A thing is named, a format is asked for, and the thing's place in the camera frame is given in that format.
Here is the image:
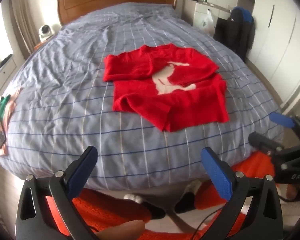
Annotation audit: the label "black cable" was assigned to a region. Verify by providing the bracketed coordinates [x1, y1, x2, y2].
[192, 205, 240, 240]

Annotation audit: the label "wooden headboard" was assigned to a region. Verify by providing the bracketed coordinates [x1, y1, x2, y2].
[57, 0, 178, 27]

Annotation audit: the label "white wardrobe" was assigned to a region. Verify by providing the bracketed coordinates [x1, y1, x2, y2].
[239, 0, 300, 110]

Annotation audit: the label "black jacket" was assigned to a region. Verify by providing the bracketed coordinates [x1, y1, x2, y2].
[213, 7, 255, 63]

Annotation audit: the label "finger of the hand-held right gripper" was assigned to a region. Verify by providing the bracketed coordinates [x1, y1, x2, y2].
[248, 132, 283, 153]
[269, 112, 300, 140]

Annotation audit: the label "beige curtain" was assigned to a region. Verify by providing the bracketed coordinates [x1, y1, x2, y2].
[9, 0, 40, 55]

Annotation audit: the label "black slipper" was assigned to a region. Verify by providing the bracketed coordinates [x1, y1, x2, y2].
[140, 201, 165, 219]
[175, 192, 195, 214]

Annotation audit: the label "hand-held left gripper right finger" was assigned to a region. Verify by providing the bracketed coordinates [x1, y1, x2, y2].
[201, 147, 283, 240]

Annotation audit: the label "green cloth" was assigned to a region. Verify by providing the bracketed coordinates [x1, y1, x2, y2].
[0, 95, 12, 148]

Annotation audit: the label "green and pink clothes pile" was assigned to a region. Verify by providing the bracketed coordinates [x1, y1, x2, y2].
[0, 87, 22, 155]

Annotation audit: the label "red sweater with white print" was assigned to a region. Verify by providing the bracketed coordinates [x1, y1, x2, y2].
[103, 44, 229, 132]

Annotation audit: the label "orange fleece pants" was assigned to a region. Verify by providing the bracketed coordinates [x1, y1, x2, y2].
[45, 152, 278, 240]

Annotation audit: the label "blue garment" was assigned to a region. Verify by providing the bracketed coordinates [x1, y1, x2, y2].
[234, 6, 254, 24]

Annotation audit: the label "bed with blue checked duvet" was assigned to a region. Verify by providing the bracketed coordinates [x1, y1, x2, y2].
[0, 2, 284, 190]

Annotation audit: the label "white plastic bag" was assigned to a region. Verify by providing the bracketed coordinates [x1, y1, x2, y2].
[199, 9, 214, 33]

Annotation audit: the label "white desk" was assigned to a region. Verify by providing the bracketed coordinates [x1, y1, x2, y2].
[182, 0, 232, 34]

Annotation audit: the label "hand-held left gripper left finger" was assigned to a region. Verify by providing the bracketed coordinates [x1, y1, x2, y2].
[16, 145, 98, 240]

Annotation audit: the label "person's right hand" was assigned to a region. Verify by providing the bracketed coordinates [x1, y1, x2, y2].
[285, 183, 300, 202]

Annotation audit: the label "white window cabinet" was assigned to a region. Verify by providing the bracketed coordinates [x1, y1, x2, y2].
[0, 55, 18, 98]

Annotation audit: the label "dark cloth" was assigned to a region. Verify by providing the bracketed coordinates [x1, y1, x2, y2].
[0, 54, 13, 74]

